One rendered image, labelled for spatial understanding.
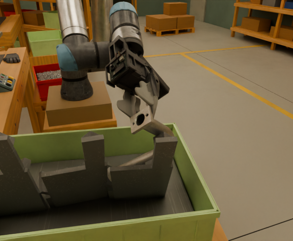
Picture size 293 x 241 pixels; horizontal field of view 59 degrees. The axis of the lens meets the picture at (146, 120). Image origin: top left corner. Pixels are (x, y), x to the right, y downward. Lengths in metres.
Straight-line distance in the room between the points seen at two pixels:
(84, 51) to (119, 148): 0.38
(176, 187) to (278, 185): 1.56
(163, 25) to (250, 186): 5.72
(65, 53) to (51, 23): 3.64
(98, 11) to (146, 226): 0.79
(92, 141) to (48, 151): 0.46
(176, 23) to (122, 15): 6.86
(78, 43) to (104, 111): 0.49
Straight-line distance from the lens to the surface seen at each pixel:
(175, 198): 0.81
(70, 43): 0.77
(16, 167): 0.64
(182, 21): 7.64
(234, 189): 2.16
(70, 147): 0.96
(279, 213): 2.10
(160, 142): 0.52
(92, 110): 1.17
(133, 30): 0.66
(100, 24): 1.11
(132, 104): 0.57
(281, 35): 6.42
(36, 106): 1.61
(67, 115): 1.18
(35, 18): 4.71
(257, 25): 6.96
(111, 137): 0.93
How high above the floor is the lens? 1.43
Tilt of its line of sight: 29 degrees down
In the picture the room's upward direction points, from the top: straight up
